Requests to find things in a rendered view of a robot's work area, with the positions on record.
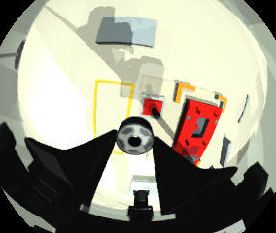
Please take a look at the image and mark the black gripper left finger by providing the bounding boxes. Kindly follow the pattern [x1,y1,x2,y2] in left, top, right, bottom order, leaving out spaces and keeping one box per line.
[24,129,118,207]

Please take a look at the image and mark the black and grey wheel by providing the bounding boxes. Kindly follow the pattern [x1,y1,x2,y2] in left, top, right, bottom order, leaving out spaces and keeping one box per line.
[115,117,155,155]

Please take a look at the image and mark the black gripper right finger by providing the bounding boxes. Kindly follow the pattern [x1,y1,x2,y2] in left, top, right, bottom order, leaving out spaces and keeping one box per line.
[153,136,238,215]

